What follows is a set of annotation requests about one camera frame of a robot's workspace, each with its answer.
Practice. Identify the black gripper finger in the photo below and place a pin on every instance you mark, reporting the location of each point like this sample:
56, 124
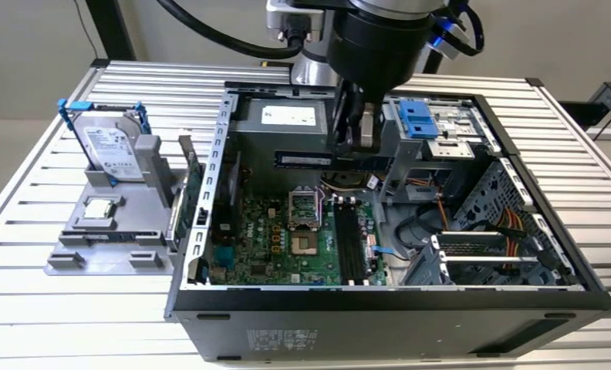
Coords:
344, 127
370, 127

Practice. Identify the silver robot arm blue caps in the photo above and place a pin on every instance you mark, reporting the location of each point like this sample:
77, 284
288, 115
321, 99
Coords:
311, 69

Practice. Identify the blue plastic drive latch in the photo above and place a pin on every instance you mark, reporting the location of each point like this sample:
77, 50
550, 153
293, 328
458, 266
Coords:
416, 119

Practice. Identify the grey metal drive cage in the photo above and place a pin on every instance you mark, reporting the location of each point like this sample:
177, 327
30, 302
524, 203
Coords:
414, 154

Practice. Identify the grey power supply unit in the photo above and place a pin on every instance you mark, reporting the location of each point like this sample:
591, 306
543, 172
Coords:
279, 138

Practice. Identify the black round fan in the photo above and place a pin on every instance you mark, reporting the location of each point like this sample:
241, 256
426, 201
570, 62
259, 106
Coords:
347, 179

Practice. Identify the yellow black plug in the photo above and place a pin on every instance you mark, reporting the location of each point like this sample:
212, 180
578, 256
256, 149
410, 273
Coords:
272, 63

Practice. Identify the thin metal locking lever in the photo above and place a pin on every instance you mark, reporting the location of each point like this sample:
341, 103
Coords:
320, 210

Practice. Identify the CPU socket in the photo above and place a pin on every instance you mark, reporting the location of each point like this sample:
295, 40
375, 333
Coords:
305, 244

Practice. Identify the green graphics card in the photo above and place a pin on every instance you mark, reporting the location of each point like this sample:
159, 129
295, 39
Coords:
195, 185

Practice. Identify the green motherboard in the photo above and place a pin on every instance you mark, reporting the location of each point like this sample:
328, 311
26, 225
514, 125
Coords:
264, 246

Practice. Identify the grey metal disk bay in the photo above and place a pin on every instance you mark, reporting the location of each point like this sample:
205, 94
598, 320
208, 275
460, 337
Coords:
470, 239

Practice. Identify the blue expansion slot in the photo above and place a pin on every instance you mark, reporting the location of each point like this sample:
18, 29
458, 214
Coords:
224, 257

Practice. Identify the grey parts rack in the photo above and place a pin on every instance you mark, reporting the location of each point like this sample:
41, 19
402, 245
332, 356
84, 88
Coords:
140, 216

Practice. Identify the hard disk in blue carrier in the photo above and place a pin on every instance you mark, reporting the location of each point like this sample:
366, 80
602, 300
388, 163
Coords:
107, 142

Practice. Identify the black open PC case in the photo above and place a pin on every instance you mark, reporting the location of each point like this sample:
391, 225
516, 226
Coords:
387, 327

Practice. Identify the silver CPU chip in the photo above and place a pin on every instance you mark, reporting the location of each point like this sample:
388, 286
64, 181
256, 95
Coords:
97, 209

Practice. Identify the black slanted post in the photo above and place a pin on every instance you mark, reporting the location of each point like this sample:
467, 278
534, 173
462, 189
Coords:
431, 67

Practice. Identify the small silver wrist camera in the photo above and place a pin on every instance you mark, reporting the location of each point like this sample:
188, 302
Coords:
452, 46

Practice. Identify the silver wrist camera black mount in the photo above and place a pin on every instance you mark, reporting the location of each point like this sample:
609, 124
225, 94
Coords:
279, 19

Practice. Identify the black upright post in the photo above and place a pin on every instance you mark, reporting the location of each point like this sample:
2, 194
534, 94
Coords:
115, 31

